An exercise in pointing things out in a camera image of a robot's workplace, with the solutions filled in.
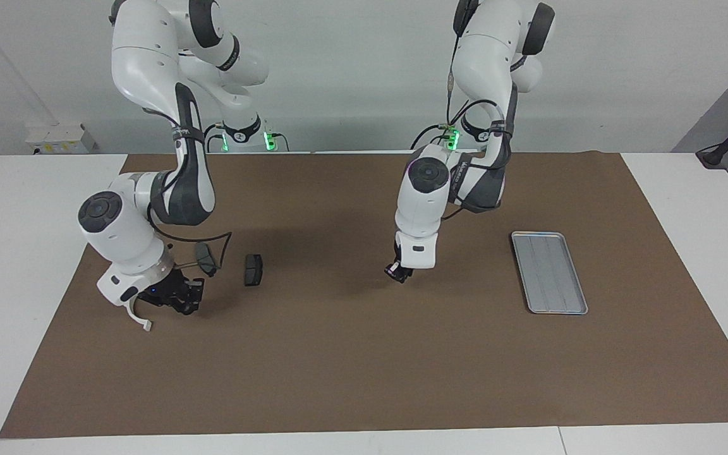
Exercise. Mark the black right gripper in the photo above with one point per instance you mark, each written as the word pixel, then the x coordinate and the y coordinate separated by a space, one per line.
pixel 165 291

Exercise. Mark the long curved brake pad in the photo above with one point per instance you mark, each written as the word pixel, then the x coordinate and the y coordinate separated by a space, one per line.
pixel 205 256

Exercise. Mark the white semicircular bracket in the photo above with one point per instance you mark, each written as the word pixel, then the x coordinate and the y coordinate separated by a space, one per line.
pixel 143 324

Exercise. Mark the short rectangular brake pad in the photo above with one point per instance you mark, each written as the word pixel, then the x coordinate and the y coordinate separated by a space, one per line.
pixel 253 270

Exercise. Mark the silver metal tray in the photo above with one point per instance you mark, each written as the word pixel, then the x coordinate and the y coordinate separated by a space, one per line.
pixel 550 278

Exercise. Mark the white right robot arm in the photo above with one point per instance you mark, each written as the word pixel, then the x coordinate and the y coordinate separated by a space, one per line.
pixel 117 234

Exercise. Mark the brown table mat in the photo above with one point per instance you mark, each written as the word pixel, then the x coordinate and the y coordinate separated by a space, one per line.
pixel 364 347

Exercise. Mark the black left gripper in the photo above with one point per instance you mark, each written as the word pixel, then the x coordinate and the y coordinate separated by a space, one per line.
pixel 400 260

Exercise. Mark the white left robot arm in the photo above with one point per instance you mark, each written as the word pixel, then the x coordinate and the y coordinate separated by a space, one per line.
pixel 421 208

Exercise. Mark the white power strip box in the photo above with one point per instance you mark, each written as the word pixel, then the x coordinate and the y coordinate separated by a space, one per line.
pixel 60 139

